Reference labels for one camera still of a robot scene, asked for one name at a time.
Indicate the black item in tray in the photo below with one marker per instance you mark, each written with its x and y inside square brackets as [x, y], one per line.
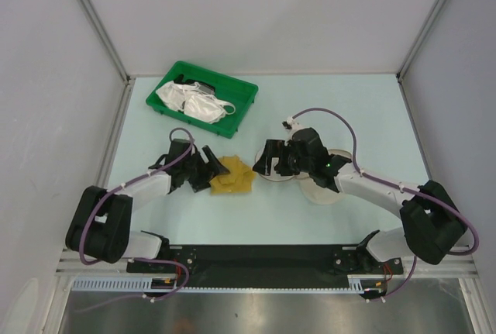
[201, 86]

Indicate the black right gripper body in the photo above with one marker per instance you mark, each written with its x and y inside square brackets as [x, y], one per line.
[294, 163]

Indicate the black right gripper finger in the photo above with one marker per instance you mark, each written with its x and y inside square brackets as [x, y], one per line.
[265, 165]
[275, 148]

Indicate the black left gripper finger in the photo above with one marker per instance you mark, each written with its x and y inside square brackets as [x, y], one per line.
[214, 164]
[200, 177]

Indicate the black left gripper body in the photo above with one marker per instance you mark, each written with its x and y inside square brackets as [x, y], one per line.
[195, 162]

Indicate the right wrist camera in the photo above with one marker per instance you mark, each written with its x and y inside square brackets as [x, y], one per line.
[291, 125]

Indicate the white slotted cable duct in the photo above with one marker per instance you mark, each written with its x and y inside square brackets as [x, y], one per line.
[163, 285]

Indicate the white bra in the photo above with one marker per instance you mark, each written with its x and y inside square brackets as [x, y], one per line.
[193, 102]

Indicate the green plastic tray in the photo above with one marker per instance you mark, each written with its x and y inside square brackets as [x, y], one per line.
[240, 93]

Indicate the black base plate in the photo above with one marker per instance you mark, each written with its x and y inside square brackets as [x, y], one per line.
[275, 265]

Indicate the yellow bra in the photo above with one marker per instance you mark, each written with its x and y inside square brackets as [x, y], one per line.
[239, 180]

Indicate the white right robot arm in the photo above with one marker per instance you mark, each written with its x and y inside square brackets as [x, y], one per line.
[429, 226]

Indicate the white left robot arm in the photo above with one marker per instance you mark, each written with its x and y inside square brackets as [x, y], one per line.
[101, 227]

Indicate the beige mesh laundry bag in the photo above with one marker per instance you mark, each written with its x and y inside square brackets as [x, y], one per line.
[319, 187]

